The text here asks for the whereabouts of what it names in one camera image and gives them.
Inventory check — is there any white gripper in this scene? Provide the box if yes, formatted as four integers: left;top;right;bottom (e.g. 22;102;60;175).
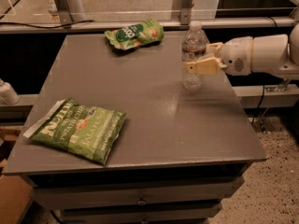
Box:
184;36;253;76

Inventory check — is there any clear plastic water bottle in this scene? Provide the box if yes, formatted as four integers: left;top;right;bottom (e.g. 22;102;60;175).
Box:
181;21;207;91

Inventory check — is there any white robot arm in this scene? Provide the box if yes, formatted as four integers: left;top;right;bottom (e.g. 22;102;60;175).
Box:
184;24;299;80

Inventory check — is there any small green snack bag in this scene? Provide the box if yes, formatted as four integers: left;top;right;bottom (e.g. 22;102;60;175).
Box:
105;19;164;50

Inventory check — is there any green jalapeno chip bag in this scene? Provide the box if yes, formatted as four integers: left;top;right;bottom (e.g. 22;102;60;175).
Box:
23;98;126;165

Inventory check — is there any grey drawer cabinet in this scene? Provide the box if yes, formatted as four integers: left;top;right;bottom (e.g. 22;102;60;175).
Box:
2;31;269;224

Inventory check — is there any upper drawer with knob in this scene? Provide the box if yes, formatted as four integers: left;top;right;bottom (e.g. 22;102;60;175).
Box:
30;176;244;210

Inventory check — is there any drawer with knob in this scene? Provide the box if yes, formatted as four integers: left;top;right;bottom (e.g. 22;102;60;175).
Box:
30;176;244;210
61;202;221;224

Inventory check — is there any lower drawer with knob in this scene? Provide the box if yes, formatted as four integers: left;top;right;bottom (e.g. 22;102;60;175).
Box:
61;202;221;224

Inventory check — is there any white pipe at left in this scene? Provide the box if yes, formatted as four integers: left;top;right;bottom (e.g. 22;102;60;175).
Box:
0;78;20;105

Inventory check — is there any cardboard box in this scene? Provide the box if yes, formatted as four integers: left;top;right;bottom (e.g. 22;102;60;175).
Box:
0;127;32;224

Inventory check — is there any metal rail frame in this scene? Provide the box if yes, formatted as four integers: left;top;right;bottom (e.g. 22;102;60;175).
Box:
1;0;298;34

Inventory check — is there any black cable on rail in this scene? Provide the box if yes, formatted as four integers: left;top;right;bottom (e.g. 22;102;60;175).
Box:
0;19;95;29

